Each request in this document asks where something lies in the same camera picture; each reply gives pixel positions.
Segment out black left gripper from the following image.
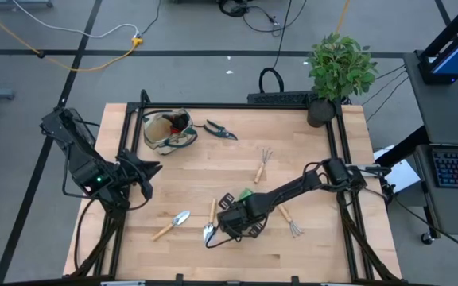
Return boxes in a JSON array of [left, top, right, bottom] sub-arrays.
[[118, 149, 163, 200]]

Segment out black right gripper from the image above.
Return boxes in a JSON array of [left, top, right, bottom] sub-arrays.
[[216, 192, 270, 240]]

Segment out green spray bottle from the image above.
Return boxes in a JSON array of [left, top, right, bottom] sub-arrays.
[[236, 187, 254, 203]]

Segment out wide wooden-handled trowel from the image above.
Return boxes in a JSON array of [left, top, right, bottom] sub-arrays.
[[151, 210, 192, 242]]

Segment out red black gardening glove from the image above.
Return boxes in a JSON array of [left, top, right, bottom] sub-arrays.
[[161, 112, 191, 135]]

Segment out wire hand rake wooden handle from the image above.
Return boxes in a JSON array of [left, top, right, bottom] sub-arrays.
[[277, 203, 305, 238]]

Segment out dark green pruning shears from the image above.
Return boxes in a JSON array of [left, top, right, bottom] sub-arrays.
[[202, 118, 239, 141]]

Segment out beige green gardening bag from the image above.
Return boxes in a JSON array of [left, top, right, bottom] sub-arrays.
[[141, 107, 199, 156]]

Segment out black perforated metal box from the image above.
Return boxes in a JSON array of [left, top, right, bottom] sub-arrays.
[[246, 90, 320, 106]]

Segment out black plant pot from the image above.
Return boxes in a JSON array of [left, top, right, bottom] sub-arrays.
[[306, 98, 336, 129]]

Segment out green leafy plant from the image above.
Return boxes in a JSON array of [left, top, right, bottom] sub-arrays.
[[306, 32, 379, 102]]

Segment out white paper sheet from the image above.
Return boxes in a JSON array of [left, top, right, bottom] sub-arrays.
[[373, 145, 423, 195]]

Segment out black diagonal stand leg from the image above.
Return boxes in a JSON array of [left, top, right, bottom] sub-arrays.
[[378, 126, 429, 164]]

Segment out grey desk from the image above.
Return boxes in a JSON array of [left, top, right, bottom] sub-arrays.
[[402, 50, 458, 236]]

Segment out narrow wooden-handled trowel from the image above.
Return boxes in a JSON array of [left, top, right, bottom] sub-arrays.
[[202, 197, 219, 244]]

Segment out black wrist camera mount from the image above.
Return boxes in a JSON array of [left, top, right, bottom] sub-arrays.
[[217, 208, 250, 236]]

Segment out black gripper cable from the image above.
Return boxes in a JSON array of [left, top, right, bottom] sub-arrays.
[[204, 232, 241, 250]]

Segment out three-prong cultivator wooden handle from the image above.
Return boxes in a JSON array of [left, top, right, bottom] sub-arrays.
[[253, 148, 274, 184]]

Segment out black aluminium table frame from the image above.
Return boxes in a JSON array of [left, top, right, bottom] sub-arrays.
[[62, 89, 403, 286]]

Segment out thick black cable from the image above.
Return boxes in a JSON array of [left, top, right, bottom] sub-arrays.
[[72, 194, 111, 273]]

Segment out coiled black cable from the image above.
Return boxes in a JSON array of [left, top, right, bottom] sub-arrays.
[[258, 0, 293, 95]]

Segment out white cable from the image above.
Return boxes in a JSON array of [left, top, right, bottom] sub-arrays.
[[12, 0, 141, 40]]

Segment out thin black cable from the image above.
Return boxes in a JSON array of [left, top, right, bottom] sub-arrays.
[[391, 195, 458, 258], [375, 64, 407, 80], [361, 70, 408, 106], [140, 0, 162, 37], [365, 75, 410, 123]]

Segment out black cable bundle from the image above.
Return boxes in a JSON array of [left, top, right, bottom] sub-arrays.
[[217, 0, 310, 37]]

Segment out yellow extension cable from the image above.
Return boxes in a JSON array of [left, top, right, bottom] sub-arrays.
[[0, 0, 145, 73], [335, 0, 351, 35]]

